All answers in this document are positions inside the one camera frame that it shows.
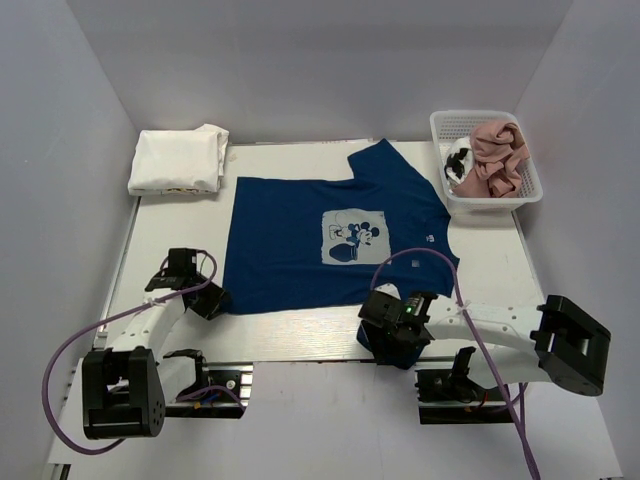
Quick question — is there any blue t shirt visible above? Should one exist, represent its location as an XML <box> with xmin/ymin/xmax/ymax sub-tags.
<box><xmin>221</xmin><ymin>138</ymin><xmax>460</xmax><ymax>371</ymax></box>

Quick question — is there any white t shirt stack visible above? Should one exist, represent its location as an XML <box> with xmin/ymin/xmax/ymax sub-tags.
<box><xmin>127</xmin><ymin>124</ymin><xmax>230</xmax><ymax>196</ymax></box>

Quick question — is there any white black printed t shirt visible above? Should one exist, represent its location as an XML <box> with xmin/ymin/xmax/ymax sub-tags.
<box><xmin>444</xmin><ymin>137</ymin><xmax>474</xmax><ymax>198</ymax></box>

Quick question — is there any pink t shirt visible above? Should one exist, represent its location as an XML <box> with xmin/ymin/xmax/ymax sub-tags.
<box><xmin>453</xmin><ymin>120</ymin><xmax>530</xmax><ymax>198</ymax></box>

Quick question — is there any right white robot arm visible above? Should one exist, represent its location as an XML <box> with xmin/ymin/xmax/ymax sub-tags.
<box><xmin>358</xmin><ymin>290</ymin><xmax>611</xmax><ymax>399</ymax></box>

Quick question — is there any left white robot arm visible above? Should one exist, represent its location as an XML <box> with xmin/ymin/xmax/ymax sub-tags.
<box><xmin>81</xmin><ymin>248</ymin><xmax>231</xmax><ymax>440</ymax></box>

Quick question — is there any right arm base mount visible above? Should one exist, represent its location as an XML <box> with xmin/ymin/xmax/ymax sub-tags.
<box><xmin>415</xmin><ymin>347</ymin><xmax>513</xmax><ymax>425</ymax></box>

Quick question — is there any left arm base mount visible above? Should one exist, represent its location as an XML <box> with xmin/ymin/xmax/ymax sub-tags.
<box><xmin>166</xmin><ymin>363</ymin><xmax>254</xmax><ymax>419</ymax></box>

